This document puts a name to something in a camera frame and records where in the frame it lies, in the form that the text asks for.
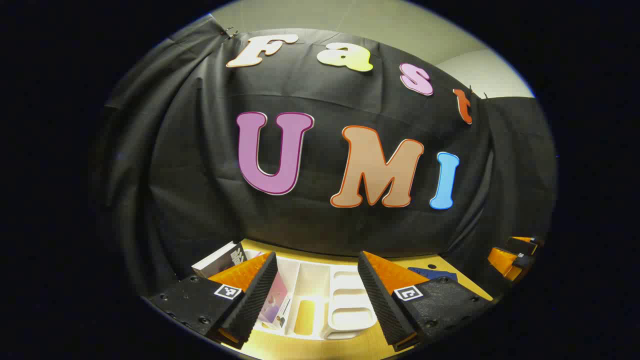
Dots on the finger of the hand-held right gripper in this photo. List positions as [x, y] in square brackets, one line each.
[525, 245]
[502, 260]

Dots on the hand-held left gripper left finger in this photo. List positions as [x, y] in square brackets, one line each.
[255, 300]

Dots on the black backdrop cloth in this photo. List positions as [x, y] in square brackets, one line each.
[200, 175]

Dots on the white plastic bookshelf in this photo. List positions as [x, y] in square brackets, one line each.
[345, 305]

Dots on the pink and purple book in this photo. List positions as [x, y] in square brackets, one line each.
[274, 302]

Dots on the black and white book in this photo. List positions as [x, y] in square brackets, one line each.
[217, 261]

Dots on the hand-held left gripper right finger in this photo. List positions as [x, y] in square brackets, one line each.
[380, 300]

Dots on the small metal clip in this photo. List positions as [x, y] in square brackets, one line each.
[229, 33]

